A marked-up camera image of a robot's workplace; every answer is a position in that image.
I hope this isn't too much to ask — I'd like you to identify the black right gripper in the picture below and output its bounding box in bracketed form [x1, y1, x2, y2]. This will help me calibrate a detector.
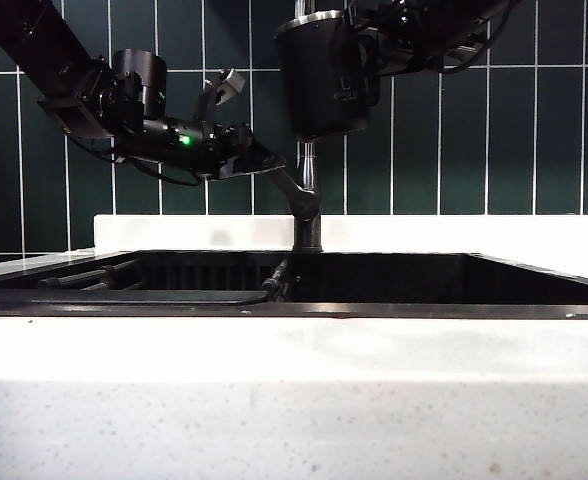
[342, 0, 491, 77]

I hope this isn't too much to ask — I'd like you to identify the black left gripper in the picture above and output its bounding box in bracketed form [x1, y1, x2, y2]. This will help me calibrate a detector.
[115, 115, 287, 182]

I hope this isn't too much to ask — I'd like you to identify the grey faucet lever handle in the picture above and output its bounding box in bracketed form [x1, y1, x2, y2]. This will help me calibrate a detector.
[266, 167, 321, 221]

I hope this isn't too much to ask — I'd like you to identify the black steel-rimmed mug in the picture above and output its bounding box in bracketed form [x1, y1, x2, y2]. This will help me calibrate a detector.
[274, 8, 382, 142]

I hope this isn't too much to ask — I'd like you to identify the tall chrome faucet spout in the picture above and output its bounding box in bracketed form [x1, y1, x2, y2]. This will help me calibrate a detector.
[292, 0, 324, 253]

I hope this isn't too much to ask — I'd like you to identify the black sink drain basket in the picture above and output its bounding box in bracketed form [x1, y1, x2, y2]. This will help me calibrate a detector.
[38, 257, 291, 306]

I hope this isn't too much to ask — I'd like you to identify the black kitchen sink basin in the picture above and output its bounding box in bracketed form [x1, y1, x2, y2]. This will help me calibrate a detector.
[0, 249, 588, 320]

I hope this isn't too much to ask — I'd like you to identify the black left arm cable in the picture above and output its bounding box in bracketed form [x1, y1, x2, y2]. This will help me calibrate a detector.
[68, 133, 206, 188]

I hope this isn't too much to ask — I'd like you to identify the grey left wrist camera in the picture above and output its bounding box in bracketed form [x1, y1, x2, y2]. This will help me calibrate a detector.
[195, 66, 248, 126]

